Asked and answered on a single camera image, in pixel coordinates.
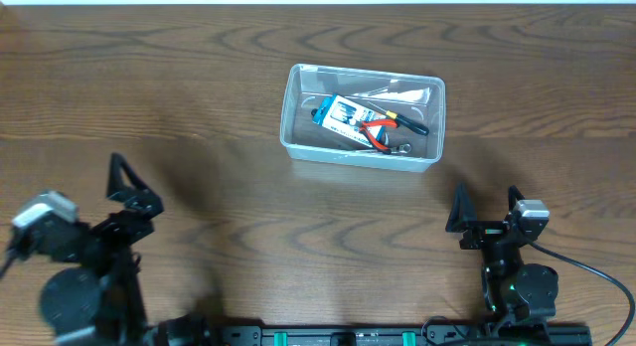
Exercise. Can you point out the black mounting rail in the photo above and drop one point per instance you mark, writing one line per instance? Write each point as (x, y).
(431, 334)

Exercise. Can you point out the red-handled pliers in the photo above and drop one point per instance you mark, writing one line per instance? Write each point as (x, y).
(372, 133)

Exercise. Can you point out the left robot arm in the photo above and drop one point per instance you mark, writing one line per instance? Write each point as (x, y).
(97, 299)

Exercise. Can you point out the yellow black screwdriver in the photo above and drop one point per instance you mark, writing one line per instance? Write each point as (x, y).
(400, 119)

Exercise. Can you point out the blue and white box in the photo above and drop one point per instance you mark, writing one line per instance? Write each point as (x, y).
(338, 114)

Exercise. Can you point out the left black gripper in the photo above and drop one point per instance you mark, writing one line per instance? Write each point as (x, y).
(130, 233)

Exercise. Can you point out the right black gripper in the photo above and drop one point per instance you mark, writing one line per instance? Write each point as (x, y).
(485, 233)

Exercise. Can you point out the silver double-ended wrench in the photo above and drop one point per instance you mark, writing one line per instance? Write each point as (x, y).
(401, 149)

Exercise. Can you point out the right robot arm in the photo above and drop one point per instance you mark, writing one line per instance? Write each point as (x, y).
(521, 296)

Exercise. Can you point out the clear plastic container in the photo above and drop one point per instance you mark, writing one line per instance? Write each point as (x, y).
(421, 98)

